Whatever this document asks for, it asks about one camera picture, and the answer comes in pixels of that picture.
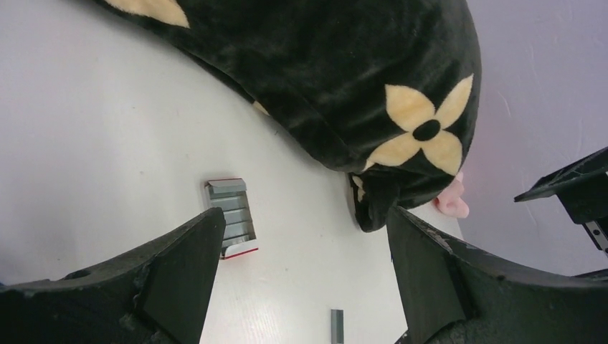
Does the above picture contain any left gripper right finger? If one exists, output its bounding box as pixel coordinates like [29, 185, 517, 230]
[386, 206, 607, 343]

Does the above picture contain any grey staple strip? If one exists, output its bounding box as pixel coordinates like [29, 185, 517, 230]
[331, 309, 344, 344]

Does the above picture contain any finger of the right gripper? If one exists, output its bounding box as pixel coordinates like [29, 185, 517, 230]
[514, 148, 607, 254]

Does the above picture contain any pink cloth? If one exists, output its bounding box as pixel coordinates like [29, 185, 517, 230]
[432, 171, 470, 219]

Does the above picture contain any black pillow with beige flowers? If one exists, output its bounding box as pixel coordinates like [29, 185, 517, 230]
[100, 0, 482, 232]

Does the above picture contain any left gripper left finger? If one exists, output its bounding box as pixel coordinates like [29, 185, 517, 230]
[1, 208, 226, 343]

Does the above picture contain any open box of staples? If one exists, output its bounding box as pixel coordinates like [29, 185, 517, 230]
[204, 178, 259, 260]

